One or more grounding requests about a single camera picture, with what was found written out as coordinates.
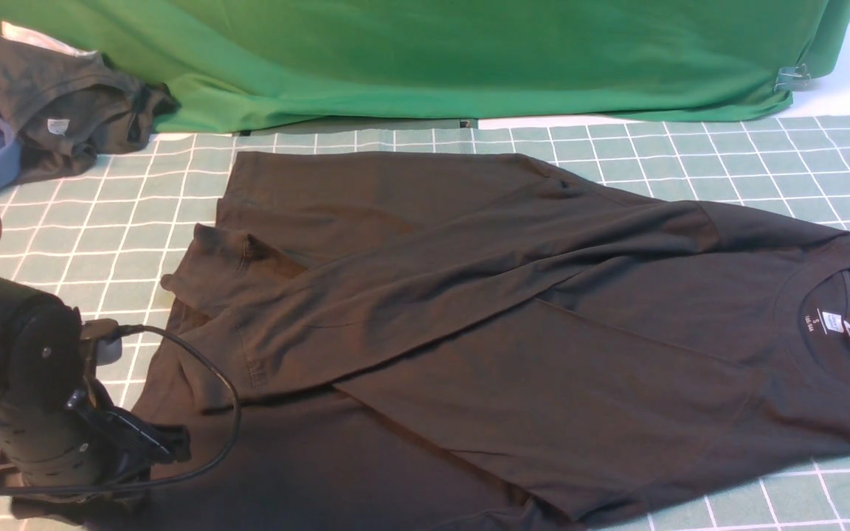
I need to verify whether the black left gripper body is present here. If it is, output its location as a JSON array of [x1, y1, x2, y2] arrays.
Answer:
[[0, 383, 153, 491]]

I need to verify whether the dark gray long-sleeved shirt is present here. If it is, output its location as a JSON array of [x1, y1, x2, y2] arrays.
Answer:
[[85, 151, 850, 530]]

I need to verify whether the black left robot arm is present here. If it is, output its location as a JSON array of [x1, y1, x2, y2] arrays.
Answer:
[[0, 278, 191, 490]]

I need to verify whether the green checkered tablecloth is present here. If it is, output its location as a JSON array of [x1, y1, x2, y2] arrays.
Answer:
[[0, 117, 850, 530]]

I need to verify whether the crumpled dark gray garment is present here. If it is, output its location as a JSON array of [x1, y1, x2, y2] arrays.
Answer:
[[0, 37, 179, 184]]

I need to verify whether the green backdrop cloth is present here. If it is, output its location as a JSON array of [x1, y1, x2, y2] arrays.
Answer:
[[0, 1, 850, 133]]

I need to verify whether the metal binder clip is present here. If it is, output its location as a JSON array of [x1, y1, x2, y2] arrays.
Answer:
[[773, 63, 812, 93]]

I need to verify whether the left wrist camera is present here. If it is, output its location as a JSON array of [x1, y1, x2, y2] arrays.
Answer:
[[80, 319, 122, 367]]

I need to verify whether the black left camera cable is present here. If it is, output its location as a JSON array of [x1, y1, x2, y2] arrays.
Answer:
[[0, 190, 243, 496]]

